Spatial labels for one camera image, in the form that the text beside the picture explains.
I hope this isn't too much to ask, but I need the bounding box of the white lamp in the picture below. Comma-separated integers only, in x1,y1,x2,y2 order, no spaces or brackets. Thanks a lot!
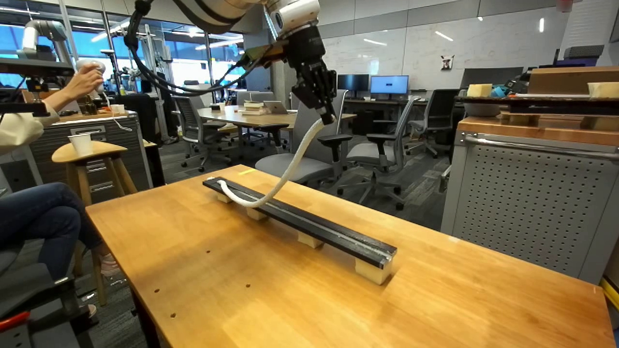
17,17,40,56

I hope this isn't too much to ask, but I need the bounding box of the round wooden stool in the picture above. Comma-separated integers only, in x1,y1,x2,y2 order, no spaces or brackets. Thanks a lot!
49,139,140,208

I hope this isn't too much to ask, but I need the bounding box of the white handheld controller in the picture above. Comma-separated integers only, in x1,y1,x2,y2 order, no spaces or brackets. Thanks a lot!
75,58,107,75

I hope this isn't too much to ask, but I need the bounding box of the wooden box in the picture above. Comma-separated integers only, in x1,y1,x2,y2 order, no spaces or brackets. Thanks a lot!
527,65,619,96

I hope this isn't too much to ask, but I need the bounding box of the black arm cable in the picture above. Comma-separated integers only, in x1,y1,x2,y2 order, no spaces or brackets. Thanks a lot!
123,0,287,98

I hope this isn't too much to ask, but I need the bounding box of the person's hand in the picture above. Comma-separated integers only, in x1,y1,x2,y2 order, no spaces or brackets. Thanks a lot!
63,63,106,100

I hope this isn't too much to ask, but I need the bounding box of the grey mesh office chair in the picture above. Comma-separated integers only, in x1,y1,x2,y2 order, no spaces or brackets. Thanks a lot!
343,94,419,210

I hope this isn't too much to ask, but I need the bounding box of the black office chair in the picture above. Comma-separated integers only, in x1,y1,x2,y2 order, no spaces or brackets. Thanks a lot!
411,87,460,160

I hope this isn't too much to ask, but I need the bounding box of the dark computer monitor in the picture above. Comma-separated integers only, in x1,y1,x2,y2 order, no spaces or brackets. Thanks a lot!
336,73,371,100

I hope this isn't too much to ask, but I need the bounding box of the black grooved rail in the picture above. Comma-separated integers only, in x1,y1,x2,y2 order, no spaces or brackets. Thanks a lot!
200,174,398,270

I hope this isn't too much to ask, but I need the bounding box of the yellow strip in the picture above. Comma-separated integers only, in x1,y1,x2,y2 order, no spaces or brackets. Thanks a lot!
599,276,619,311

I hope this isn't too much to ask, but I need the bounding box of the white rope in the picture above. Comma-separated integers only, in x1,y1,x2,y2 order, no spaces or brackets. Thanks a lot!
214,114,326,208

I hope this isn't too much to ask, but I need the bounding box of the dark office chair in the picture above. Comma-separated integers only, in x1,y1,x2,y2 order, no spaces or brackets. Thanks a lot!
0,243,84,348

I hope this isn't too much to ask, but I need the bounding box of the black shelf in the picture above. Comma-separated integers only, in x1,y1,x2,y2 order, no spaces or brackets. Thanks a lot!
0,56,75,77

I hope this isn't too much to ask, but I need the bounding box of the person's leg in jeans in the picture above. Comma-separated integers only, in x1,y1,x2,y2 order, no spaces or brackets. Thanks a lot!
0,181,88,280

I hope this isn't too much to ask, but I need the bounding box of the book stack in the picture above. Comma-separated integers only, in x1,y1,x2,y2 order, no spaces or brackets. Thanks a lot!
239,98,289,116

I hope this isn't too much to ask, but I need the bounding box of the grey perforated tool cabinet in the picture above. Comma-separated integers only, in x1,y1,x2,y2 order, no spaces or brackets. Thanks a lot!
440,116,619,286

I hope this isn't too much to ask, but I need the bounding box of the small grey office chair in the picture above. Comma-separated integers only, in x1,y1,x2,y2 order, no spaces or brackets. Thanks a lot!
169,94,220,170

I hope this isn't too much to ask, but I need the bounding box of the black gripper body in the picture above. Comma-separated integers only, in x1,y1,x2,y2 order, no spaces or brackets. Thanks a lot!
284,23,332,92

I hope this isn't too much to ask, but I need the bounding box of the blue tool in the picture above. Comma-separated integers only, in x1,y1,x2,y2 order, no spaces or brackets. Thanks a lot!
490,79,518,100

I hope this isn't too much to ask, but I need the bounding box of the grey drawer cabinet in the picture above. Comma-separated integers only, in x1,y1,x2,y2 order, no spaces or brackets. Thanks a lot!
15,110,154,204

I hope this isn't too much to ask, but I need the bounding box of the person's shoe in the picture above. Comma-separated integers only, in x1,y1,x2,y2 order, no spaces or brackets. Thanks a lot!
75,299,102,324

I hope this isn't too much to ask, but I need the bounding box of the pale foam block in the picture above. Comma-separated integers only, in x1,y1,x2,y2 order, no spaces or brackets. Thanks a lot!
585,81,619,100
463,83,494,100

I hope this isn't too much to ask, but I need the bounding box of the red bar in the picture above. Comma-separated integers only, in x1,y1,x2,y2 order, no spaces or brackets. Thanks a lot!
0,309,32,334

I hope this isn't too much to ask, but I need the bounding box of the person's white shirt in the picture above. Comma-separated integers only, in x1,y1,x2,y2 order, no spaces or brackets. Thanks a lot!
0,112,46,150

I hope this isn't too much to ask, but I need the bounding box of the white paper cup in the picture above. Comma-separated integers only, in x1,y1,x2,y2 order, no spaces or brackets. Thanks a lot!
67,131,94,156

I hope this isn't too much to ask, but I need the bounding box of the grey boxy device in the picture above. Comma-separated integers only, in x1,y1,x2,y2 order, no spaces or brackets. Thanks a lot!
554,44,607,67

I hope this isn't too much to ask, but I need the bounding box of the large grey office chair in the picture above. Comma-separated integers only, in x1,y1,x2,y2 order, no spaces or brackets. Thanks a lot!
253,87,353,189

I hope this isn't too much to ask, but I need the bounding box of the wooden office desk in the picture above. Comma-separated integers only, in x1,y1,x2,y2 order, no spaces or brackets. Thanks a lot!
195,104,357,131

